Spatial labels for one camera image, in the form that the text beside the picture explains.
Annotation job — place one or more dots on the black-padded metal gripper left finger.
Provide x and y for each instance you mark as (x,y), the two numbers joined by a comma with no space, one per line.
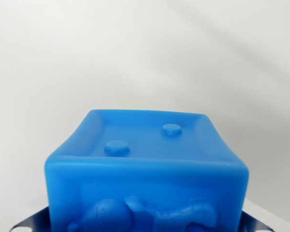
(31,221)

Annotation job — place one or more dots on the blue embossed rubber cube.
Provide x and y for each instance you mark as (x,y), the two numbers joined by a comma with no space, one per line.
(145,178)

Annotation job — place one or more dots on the black-padded metal gripper right finger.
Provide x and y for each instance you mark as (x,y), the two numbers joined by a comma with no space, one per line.
(258,223)

